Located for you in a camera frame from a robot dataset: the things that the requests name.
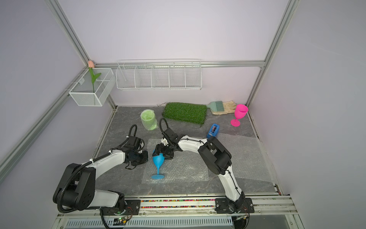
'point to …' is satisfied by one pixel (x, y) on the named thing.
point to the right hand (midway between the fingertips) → (155, 156)
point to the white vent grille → (144, 222)
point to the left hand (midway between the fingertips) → (147, 160)
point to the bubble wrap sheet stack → (249, 160)
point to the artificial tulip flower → (93, 77)
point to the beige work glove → (229, 107)
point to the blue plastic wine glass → (158, 160)
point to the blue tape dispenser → (214, 130)
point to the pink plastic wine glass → (240, 111)
